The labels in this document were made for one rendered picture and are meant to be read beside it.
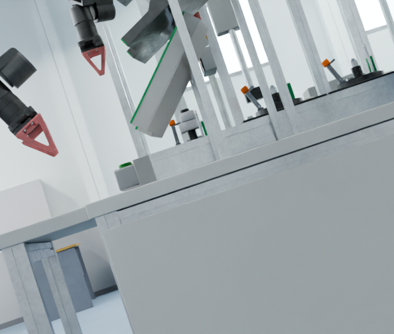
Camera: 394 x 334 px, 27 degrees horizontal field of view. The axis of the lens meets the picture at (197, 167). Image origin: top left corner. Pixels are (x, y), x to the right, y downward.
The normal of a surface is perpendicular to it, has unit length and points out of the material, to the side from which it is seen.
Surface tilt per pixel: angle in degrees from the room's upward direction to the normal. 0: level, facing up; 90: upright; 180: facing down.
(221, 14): 90
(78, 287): 90
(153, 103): 90
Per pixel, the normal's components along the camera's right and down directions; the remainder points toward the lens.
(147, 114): -0.17, 0.00
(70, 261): 0.11, -0.08
